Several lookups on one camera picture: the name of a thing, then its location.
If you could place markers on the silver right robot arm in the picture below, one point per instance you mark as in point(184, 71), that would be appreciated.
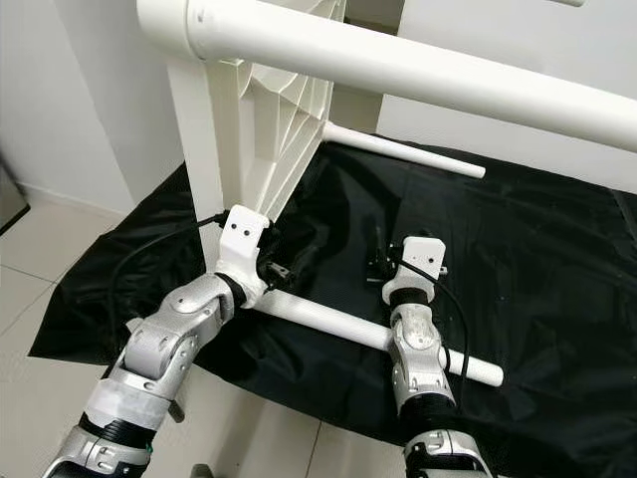
point(423, 368)

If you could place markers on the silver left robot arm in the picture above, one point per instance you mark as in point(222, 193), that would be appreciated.
point(169, 339)

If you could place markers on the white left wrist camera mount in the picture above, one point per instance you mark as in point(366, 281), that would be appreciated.
point(242, 244)

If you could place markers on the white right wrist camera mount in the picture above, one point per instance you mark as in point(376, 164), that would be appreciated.
point(418, 264)

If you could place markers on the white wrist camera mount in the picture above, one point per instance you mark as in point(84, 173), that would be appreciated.
point(418, 264)
point(242, 244)

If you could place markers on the white plastic table top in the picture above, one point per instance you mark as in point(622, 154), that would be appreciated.
point(259, 119)

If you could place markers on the black cloth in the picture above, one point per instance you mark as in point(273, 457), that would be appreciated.
point(537, 259)

